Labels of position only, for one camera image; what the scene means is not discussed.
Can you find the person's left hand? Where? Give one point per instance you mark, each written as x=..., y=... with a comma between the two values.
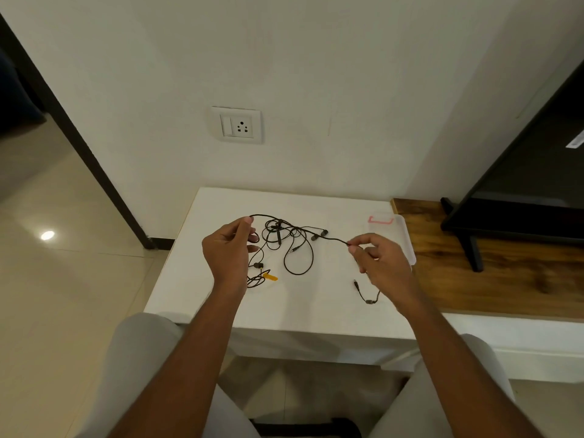
x=228, y=260

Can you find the person's right hand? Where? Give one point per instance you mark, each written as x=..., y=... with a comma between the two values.
x=388, y=273

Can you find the clear box with red clips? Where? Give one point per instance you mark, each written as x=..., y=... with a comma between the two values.
x=401, y=232

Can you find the person's right forearm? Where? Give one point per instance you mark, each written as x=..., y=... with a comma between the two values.
x=456, y=374

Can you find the person's left forearm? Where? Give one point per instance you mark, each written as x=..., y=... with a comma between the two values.
x=178, y=374

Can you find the wooden cabinet top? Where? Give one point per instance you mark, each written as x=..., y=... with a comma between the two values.
x=502, y=287

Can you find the black television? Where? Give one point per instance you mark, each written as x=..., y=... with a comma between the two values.
x=534, y=191

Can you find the black stool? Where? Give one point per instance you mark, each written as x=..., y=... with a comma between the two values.
x=305, y=429

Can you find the dark blue sofa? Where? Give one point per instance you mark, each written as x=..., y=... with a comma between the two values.
x=18, y=104

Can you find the white wall socket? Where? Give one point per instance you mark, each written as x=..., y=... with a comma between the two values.
x=237, y=126

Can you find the black door frame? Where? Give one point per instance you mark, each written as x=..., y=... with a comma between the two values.
x=72, y=132

